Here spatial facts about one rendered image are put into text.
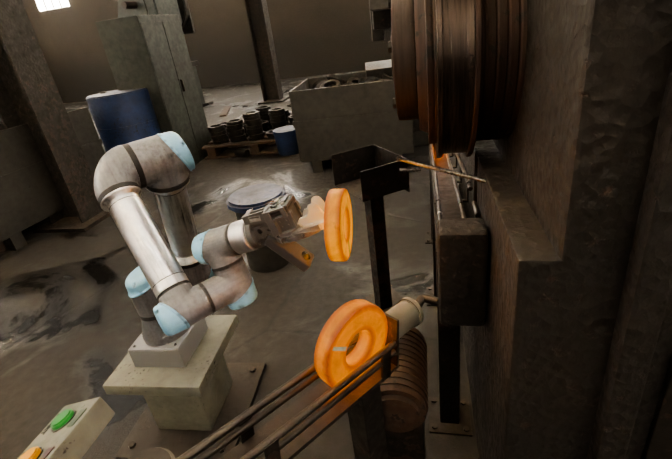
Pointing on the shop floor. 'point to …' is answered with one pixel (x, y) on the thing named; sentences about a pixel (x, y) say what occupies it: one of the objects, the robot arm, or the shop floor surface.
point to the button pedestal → (84, 434)
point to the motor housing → (407, 400)
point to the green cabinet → (158, 72)
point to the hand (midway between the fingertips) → (338, 216)
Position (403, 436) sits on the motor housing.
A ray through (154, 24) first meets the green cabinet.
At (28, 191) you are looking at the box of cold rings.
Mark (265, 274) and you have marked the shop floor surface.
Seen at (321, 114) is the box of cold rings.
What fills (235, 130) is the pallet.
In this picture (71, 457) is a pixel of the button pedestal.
